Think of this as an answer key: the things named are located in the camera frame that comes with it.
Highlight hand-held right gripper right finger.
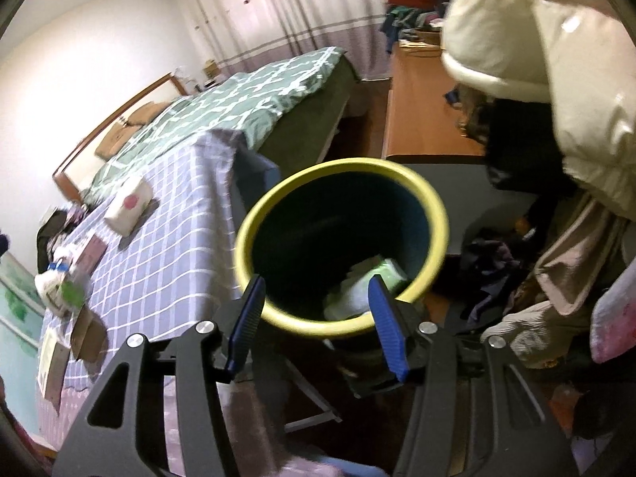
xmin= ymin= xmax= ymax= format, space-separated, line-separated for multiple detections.
xmin=350 ymin=275 xmax=580 ymax=477

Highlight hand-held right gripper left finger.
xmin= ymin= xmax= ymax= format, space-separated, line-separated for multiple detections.
xmin=52 ymin=274 xmax=266 ymax=477

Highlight white and green packet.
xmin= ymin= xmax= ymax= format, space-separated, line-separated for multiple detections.
xmin=323 ymin=256 xmax=411 ymax=321

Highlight yellow-rimmed dark blue trash bin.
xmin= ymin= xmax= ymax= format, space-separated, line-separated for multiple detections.
xmin=233 ymin=157 xmax=450 ymax=359

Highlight white tissue pack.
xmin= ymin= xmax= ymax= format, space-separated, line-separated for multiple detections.
xmin=103 ymin=175 xmax=154 ymax=236

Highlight purple checked tablecloth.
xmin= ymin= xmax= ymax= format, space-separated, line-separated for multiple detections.
xmin=35 ymin=129 xmax=279 ymax=477

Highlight dark crumpled clothes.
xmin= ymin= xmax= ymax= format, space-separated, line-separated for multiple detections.
xmin=460 ymin=229 xmax=535 ymax=321

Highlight grey cabinet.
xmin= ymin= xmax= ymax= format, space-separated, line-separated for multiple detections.
xmin=397 ymin=161 xmax=540 ymax=259

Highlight brown cardboard box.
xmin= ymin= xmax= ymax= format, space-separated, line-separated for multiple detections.
xmin=70 ymin=303 xmax=107 ymax=363

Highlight clear plastic bag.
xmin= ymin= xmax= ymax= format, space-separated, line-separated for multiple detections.
xmin=34 ymin=243 xmax=90 ymax=316

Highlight dark green bed base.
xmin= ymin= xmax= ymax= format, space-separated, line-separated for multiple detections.
xmin=248 ymin=52 xmax=371 ymax=170

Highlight dark clothing pile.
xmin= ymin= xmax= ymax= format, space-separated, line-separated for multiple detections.
xmin=37 ymin=209 xmax=85 ymax=269

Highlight wooden desk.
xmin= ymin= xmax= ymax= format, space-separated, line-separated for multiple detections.
xmin=380 ymin=42 xmax=490 ymax=162

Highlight black bag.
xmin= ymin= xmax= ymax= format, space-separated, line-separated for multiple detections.
xmin=482 ymin=94 xmax=567 ymax=194

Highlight brown pillow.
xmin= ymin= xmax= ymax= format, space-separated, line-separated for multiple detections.
xmin=122 ymin=102 xmax=172 ymax=127
xmin=94 ymin=122 xmax=142 ymax=160

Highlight bed with green duvet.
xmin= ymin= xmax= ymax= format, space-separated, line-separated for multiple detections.
xmin=82 ymin=46 xmax=349 ymax=209

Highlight pink floral bag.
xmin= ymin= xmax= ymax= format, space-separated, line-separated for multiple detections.
xmin=589 ymin=271 xmax=636 ymax=363

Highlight wooden bed headboard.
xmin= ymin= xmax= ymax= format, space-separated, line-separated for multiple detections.
xmin=52 ymin=72 xmax=190 ymax=200

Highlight cream puffer jacket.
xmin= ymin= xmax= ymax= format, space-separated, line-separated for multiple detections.
xmin=440 ymin=0 xmax=636 ymax=219

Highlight pile of mixed clothes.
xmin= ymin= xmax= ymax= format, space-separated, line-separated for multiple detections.
xmin=380 ymin=2 xmax=448 ymax=53

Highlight beige and purple curtain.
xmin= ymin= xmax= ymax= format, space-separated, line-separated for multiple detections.
xmin=166 ymin=0 xmax=398 ymax=83

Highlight green wall picture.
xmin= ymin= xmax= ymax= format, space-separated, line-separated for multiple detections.
xmin=0 ymin=251 xmax=45 ymax=353

